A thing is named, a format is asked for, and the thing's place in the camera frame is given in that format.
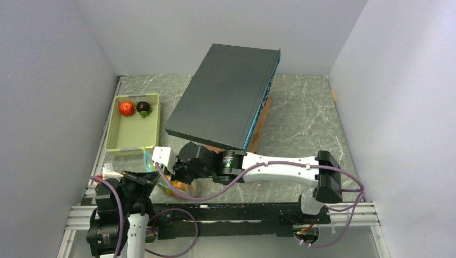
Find dark purple mangosteen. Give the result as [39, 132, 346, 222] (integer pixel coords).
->
[136, 101, 152, 118]

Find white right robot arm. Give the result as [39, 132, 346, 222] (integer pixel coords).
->
[167, 142, 343, 223]

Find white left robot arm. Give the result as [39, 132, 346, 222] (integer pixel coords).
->
[86, 171, 159, 257]

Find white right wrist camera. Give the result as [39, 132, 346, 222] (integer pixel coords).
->
[152, 146, 177, 175]

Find wooden board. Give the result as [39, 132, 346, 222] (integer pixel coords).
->
[204, 97, 272, 152]

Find clear zip bag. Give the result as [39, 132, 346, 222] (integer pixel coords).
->
[141, 147, 200, 199]

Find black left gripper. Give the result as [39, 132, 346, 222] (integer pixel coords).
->
[117, 169, 161, 214]

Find grey network switch box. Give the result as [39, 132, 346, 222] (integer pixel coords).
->
[164, 44, 281, 150]

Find red apple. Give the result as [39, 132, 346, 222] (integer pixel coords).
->
[118, 101, 136, 117]

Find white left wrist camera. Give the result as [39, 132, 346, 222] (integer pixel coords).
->
[94, 163, 123, 183]

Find orange peach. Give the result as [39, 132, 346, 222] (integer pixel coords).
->
[162, 181, 190, 198]

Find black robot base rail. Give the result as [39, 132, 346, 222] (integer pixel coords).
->
[149, 202, 331, 240]

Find pale green plastic basket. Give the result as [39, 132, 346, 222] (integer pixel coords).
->
[105, 93, 161, 156]

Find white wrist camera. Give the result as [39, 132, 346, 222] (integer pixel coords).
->
[152, 146, 177, 175]
[94, 163, 123, 183]

